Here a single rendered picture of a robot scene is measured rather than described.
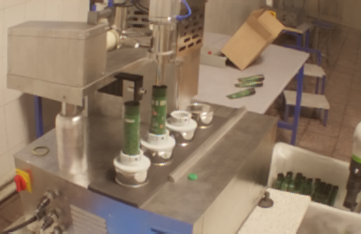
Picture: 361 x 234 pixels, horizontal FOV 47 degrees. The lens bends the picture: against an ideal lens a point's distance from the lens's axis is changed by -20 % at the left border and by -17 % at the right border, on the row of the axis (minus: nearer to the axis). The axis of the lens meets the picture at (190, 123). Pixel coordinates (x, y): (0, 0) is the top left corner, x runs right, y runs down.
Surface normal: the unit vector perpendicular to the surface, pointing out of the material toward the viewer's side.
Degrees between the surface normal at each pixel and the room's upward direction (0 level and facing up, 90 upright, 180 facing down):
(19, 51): 90
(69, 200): 90
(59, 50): 90
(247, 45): 90
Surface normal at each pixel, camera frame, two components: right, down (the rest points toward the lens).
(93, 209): -0.40, 0.33
